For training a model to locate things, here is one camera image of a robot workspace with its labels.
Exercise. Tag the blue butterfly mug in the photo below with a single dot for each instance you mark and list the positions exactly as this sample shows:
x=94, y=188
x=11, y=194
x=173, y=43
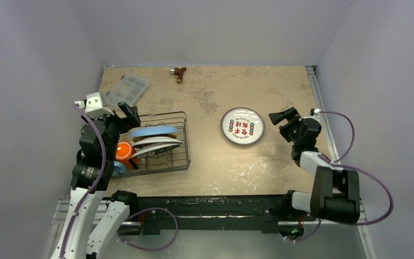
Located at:
x=119, y=168

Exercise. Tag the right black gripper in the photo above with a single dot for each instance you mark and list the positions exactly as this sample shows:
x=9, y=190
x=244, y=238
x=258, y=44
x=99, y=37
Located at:
x=290, y=123

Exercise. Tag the clear plastic organizer box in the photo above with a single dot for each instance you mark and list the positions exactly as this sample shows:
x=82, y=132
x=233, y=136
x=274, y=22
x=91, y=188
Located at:
x=130, y=89

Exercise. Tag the bottom striped white plate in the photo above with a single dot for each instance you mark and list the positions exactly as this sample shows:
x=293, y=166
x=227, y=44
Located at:
x=242, y=126

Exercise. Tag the black base mount frame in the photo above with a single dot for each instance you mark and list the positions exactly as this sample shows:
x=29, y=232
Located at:
x=265, y=213

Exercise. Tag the brown metal fitting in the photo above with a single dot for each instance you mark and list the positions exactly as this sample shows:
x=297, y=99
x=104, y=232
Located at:
x=178, y=72

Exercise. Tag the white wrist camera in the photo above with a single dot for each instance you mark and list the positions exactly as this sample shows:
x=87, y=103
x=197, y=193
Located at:
x=315, y=114
x=95, y=105

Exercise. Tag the orange mug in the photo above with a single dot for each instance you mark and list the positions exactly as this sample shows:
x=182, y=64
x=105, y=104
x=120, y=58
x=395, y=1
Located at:
x=124, y=155

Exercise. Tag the light blue plate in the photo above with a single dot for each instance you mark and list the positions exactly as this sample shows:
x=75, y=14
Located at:
x=154, y=130

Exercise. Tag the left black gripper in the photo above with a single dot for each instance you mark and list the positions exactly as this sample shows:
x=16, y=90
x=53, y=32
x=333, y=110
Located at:
x=131, y=120

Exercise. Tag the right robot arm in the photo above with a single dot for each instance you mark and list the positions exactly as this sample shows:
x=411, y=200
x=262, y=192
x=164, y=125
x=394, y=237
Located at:
x=335, y=194

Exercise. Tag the green rim white plate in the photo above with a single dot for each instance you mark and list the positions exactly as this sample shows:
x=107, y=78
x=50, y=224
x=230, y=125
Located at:
x=155, y=140

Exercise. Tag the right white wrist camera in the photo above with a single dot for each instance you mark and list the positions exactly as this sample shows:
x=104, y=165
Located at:
x=315, y=114

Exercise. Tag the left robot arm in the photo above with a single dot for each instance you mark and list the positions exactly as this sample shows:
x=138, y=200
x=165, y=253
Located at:
x=91, y=175

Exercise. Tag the black wire dish rack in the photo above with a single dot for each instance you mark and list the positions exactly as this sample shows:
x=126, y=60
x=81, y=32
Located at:
x=176, y=159

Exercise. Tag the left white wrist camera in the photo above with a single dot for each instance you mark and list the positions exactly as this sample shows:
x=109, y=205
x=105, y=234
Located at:
x=95, y=105

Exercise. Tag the green red lettered plate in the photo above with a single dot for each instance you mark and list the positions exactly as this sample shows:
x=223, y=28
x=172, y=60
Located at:
x=155, y=149

